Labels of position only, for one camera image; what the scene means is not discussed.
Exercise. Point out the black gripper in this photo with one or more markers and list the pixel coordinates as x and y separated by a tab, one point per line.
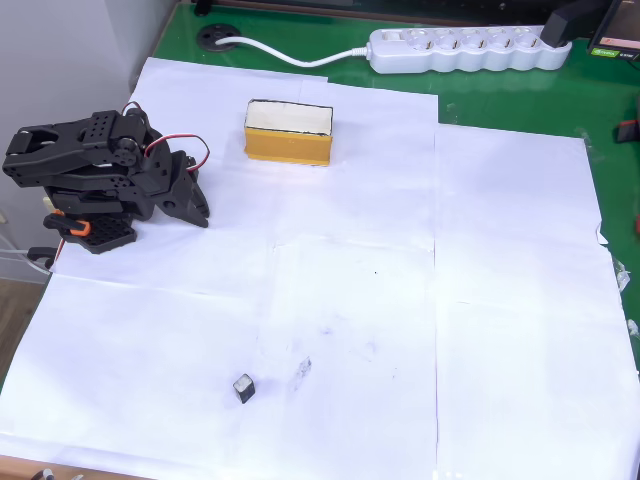
176	199

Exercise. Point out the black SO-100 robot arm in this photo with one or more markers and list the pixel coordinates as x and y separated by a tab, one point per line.
75	150

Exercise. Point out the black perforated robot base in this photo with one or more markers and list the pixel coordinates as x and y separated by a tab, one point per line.
107	234

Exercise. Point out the yellow box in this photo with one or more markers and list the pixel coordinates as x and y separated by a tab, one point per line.
289	135

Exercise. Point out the white paper sheet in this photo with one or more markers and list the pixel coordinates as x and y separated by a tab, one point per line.
150	360
280	175
525	300

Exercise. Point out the black orange table clamp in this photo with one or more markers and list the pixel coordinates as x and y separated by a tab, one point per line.
67	225

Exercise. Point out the black monitor stand base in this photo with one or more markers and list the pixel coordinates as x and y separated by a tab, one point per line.
350	7

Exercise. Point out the white power strip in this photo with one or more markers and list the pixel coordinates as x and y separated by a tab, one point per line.
465	50

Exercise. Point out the black power adapter plug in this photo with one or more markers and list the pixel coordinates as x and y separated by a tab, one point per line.
565	25

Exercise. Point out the red black small object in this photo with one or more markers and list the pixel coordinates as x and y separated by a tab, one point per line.
627	131

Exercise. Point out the black green Nvidia box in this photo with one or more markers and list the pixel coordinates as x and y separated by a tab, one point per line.
617	42

